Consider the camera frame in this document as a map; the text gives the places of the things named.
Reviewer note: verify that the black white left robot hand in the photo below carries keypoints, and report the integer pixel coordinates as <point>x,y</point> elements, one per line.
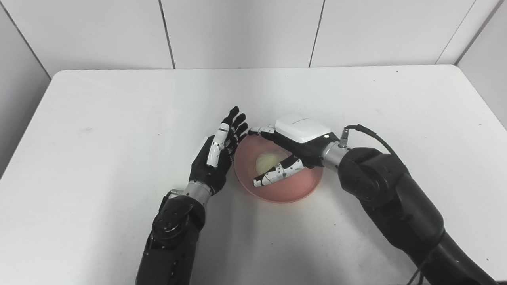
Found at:
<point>210,174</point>

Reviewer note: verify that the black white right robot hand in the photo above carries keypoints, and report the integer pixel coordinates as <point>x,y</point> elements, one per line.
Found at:
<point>303,132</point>

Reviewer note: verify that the pink round plate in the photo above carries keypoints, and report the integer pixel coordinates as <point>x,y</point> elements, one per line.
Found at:
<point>293,188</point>

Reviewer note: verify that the cream steamed bun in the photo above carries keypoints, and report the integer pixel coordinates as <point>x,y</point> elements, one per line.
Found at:
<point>269,162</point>

